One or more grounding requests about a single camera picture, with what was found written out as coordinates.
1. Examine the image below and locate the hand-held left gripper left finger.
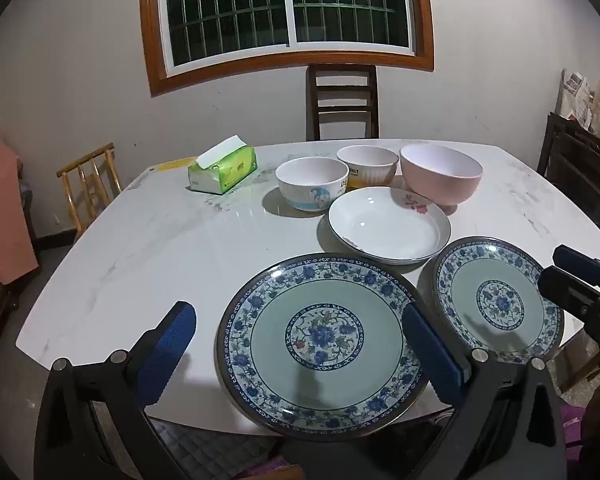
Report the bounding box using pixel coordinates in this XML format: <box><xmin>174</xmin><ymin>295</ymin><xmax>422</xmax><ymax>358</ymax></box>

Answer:
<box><xmin>34</xmin><ymin>301</ymin><xmax>197</xmax><ymax>480</ymax></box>

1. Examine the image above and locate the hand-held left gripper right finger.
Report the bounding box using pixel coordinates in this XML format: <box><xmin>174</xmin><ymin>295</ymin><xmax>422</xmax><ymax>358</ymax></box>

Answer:
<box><xmin>402</xmin><ymin>302</ymin><xmax>567</xmax><ymax>480</ymax></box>

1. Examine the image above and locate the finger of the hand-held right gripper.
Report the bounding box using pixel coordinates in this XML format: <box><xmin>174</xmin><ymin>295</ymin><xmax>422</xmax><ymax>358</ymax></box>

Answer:
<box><xmin>552</xmin><ymin>245</ymin><xmax>600</xmax><ymax>283</ymax></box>
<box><xmin>537</xmin><ymin>266</ymin><xmax>600</xmax><ymax>317</ymax></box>

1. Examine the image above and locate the white ribbed bowl yellow label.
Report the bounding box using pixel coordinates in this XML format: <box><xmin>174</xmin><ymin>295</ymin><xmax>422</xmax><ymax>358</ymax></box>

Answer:
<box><xmin>336</xmin><ymin>145</ymin><xmax>400</xmax><ymax>188</ymax></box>

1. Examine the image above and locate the white bowl with blue cartoon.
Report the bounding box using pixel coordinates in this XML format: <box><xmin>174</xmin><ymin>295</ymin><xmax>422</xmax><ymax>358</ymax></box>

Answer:
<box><xmin>275</xmin><ymin>156</ymin><xmax>350</xmax><ymax>212</ymax></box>

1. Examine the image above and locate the small blue floral plate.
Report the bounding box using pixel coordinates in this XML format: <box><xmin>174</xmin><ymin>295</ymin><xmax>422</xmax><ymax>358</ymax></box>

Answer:
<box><xmin>432</xmin><ymin>236</ymin><xmax>565</xmax><ymax>365</ymax></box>

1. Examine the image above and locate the dark wooden cabinet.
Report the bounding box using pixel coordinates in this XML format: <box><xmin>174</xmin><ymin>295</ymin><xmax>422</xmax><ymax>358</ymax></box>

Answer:
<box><xmin>536</xmin><ymin>112</ymin><xmax>600</xmax><ymax>256</ymax></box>

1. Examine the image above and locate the grey quilted cushion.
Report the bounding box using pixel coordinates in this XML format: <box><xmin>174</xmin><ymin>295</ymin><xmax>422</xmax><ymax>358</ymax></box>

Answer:
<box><xmin>147</xmin><ymin>417</ymin><xmax>286</xmax><ymax>480</ymax></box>

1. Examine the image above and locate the large blue floral plate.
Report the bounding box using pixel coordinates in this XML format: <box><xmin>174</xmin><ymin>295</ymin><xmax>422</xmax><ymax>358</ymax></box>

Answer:
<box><xmin>217</xmin><ymin>253</ymin><xmax>433</xmax><ymax>442</ymax></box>

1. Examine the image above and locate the purple cloth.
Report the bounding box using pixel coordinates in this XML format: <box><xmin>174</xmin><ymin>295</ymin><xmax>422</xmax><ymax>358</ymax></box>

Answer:
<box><xmin>561</xmin><ymin>405</ymin><xmax>587</xmax><ymax>463</ymax></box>

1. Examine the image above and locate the white plate with pink flower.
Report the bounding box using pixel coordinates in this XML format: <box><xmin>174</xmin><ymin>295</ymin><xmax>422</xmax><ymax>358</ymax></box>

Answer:
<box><xmin>328</xmin><ymin>186</ymin><xmax>452</xmax><ymax>265</ymax></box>

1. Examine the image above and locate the pile of papers and bags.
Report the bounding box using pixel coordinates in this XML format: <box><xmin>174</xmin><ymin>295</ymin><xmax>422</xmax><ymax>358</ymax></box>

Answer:
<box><xmin>559</xmin><ymin>64</ymin><xmax>600</xmax><ymax>148</ymax></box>

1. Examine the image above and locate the pink bowl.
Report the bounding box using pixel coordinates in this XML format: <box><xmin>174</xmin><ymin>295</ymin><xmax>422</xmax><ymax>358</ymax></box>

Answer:
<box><xmin>399</xmin><ymin>143</ymin><xmax>483</xmax><ymax>206</ymax></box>

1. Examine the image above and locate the bamboo chair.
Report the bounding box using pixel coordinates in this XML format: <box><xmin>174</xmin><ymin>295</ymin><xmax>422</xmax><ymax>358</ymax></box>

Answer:
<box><xmin>56</xmin><ymin>142</ymin><xmax>123</xmax><ymax>233</ymax></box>

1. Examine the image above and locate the yellow sticker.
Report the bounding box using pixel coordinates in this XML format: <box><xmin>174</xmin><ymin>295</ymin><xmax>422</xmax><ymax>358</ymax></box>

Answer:
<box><xmin>152</xmin><ymin>157</ymin><xmax>198</xmax><ymax>173</ymax></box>

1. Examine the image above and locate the green tissue pack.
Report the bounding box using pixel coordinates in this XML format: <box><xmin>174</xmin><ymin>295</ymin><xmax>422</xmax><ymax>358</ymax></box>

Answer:
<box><xmin>188</xmin><ymin>135</ymin><xmax>258</xmax><ymax>195</ymax></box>

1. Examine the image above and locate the pink cloth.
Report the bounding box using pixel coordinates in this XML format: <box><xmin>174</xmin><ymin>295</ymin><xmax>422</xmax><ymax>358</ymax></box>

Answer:
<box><xmin>0</xmin><ymin>132</ymin><xmax>39</xmax><ymax>297</ymax></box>

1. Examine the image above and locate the dark wooden chair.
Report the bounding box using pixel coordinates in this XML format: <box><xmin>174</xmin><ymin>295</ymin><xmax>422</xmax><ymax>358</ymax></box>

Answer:
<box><xmin>306</xmin><ymin>65</ymin><xmax>380</xmax><ymax>141</ymax></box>

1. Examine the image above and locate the wooden framed barred window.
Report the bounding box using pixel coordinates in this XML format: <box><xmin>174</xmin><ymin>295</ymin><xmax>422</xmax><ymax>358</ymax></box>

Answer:
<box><xmin>139</xmin><ymin>0</ymin><xmax>436</xmax><ymax>97</ymax></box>

